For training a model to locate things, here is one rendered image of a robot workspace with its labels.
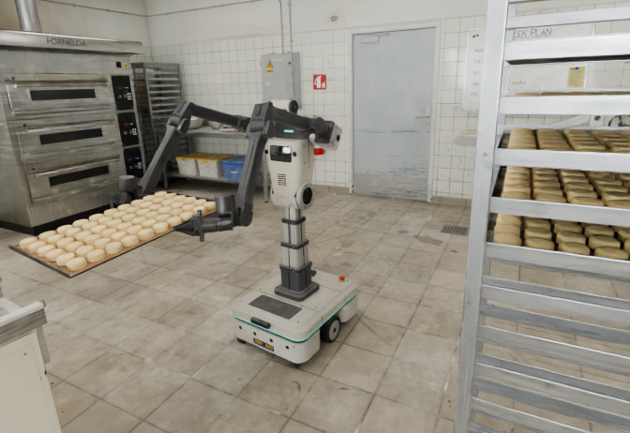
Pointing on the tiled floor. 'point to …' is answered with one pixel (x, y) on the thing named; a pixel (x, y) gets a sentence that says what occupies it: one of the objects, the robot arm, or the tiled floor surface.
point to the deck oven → (65, 127)
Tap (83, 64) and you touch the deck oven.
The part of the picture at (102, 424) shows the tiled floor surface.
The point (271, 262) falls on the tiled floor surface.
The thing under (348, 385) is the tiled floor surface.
